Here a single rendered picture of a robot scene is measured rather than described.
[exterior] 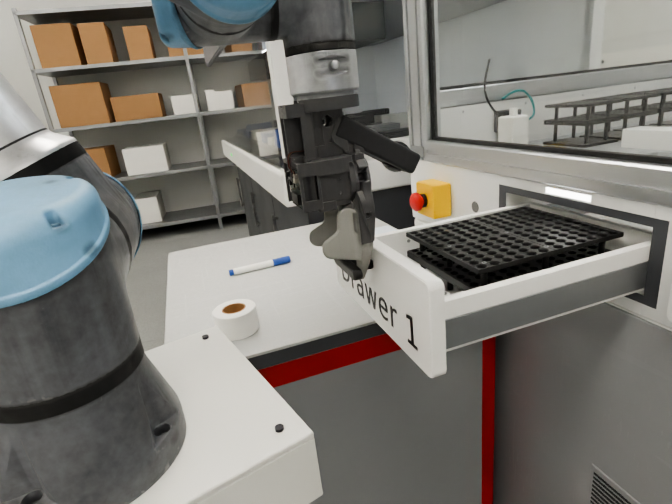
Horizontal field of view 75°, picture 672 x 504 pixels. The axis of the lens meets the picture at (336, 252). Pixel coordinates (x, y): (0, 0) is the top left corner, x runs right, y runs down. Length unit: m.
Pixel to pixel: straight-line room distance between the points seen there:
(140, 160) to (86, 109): 0.58
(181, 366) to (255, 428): 0.15
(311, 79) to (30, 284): 0.30
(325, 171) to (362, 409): 0.47
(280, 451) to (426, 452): 0.57
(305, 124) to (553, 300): 0.34
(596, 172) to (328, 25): 0.40
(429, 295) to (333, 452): 0.48
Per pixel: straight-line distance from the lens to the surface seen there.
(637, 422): 0.77
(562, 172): 0.73
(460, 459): 1.01
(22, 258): 0.33
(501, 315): 0.52
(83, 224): 0.34
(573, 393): 0.83
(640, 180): 0.64
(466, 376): 0.89
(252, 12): 0.33
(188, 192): 4.89
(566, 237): 0.65
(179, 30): 0.46
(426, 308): 0.44
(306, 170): 0.47
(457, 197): 0.94
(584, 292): 0.59
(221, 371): 0.51
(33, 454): 0.39
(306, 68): 0.47
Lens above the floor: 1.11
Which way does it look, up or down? 20 degrees down
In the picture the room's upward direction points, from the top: 7 degrees counter-clockwise
